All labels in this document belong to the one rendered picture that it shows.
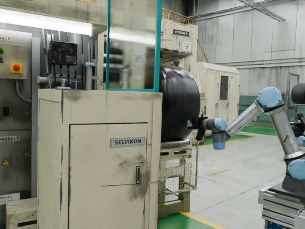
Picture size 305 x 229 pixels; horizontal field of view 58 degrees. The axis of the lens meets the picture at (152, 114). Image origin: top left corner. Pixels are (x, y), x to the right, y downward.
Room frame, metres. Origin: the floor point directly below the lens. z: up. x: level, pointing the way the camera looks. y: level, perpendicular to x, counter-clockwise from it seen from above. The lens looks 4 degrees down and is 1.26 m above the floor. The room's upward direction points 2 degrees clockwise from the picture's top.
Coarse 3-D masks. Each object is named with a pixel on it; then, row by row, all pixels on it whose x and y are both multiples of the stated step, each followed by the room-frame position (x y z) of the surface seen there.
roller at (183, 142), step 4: (168, 140) 2.04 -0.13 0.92; (172, 140) 2.05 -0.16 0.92; (176, 140) 2.06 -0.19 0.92; (180, 140) 2.08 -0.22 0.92; (184, 140) 2.10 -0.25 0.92; (188, 140) 2.11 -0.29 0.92; (164, 144) 1.99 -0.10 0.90; (168, 144) 2.01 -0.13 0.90; (172, 144) 2.03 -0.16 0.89; (176, 144) 2.05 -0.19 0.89; (180, 144) 2.07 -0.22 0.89; (184, 144) 2.09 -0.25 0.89; (188, 144) 2.12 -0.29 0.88
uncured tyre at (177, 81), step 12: (168, 72) 1.97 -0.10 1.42; (180, 72) 2.03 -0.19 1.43; (168, 84) 1.91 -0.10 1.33; (180, 84) 1.93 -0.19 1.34; (192, 84) 1.99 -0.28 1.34; (168, 96) 1.88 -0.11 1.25; (180, 96) 1.90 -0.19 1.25; (192, 96) 1.95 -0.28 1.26; (168, 108) 1.88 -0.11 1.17; (180, 108) 1.89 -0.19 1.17; (192, 108) 1.94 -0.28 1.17; (168, 120) 1.89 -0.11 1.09; (180, 120) 1.92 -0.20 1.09; (168, 132) 1.94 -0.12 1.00; (180, 132) 1.99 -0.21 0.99
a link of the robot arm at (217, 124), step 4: (208, 120) 1.74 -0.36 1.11; (212, 120) 1.70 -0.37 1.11; (216, 120) 1.67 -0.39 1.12; (220, 120) 1.66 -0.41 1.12; (224, 120) 1.67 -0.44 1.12; (208, 124) 1.72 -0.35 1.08; (212, 124) 1.69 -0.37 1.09; (216, 124) 1.66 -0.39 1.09; (220, 124) 1.65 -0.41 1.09; (224, 124) 1.67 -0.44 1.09; (208, 128) 1.73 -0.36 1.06; (212, 128) 1.69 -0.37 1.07; (216, 128) 1.67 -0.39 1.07; (220, 128) 1.65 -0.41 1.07; (224, 128) 1.66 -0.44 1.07
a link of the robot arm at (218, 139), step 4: (212, 132) 1.69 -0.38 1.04; (216, 132) 1.67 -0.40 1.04; (220, 132) 1.67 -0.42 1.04; (212, 136) 1.70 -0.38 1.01; (216, 136) 1.67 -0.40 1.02; (220, 136) 1.67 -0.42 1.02; (224, 136) 1.70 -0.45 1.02; (212, 140) 1.70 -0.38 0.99; (216, 140) 1.67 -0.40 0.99; (220, 140) 1.67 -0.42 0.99; (224, 140) 1.68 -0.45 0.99; (216, 144) 1.67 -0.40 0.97; (220, 144) 1.67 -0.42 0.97; (224, 144) 1.68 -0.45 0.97; (216, 148) 1.67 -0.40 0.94; (220, 148) 1.67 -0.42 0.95; (224, 148) 1.68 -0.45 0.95
